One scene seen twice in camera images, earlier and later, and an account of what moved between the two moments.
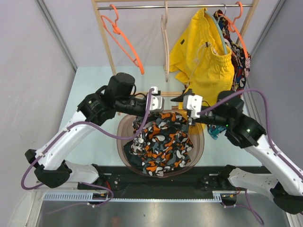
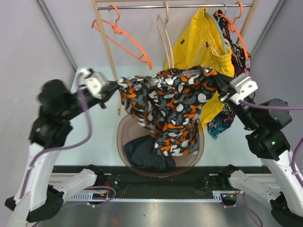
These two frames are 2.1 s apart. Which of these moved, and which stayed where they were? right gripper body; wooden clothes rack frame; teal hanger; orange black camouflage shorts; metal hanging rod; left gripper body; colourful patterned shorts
Moved: right gripper body; orange black camouflage shorts; left gripper body
Stayed: wooden clothes rack frame; colourful patterned shorts; teal hanger; metal hanging rod
